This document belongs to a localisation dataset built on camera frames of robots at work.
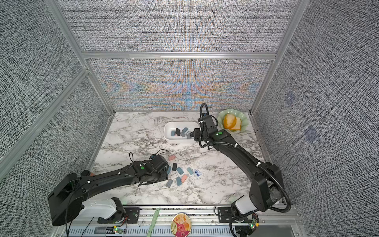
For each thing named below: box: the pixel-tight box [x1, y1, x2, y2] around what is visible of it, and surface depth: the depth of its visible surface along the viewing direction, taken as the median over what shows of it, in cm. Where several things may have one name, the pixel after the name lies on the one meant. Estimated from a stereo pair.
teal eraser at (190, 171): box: [186, 167, 194, 176], surface depth 90 cm
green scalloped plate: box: [217, 108, 249, 133], surface depth 109 cm
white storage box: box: [163, 120, 200, 145], surface depth 105 cm
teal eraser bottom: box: [176, 176, 182, 187], surface depth 86 cm
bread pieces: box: [223, 113, 242, 131], surface depth 108 cm
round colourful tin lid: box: [170, 212, 192, 237], surface depth 69 cm
